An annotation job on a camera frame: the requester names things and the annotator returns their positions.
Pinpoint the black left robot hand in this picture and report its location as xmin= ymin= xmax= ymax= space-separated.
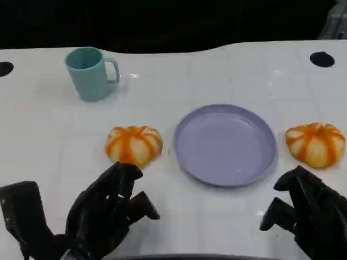
xmin=64 ymin=161 xmax=160 ymax=260

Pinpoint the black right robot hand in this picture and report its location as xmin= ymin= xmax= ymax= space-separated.
xmin=259 ymin=165 xmax=347 ymax=260

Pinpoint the orange and white bread roll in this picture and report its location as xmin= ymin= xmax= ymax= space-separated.
xmin=285 ymin=122 xmax=346 ymax=169
xmin=105 ymin=125 xmax=164 ymax=167

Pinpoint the lilac plate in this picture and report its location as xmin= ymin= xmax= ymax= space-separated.
xmin=173 ymin=104 xmax=278 ymax=188

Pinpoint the pale green mug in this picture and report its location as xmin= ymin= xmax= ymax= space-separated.
xmin=65 ymin=47 xmax=120 ymax=103

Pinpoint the grey background equipment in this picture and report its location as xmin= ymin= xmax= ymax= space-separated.
xmin=317 ymin=0 xmax=347 ymax=41

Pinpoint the black table cable hole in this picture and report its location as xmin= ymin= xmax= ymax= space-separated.
xmin=0 ymin=61 xmax=14 ymax=77
xmin=310 ymin=51 xmax=335 ymax=67

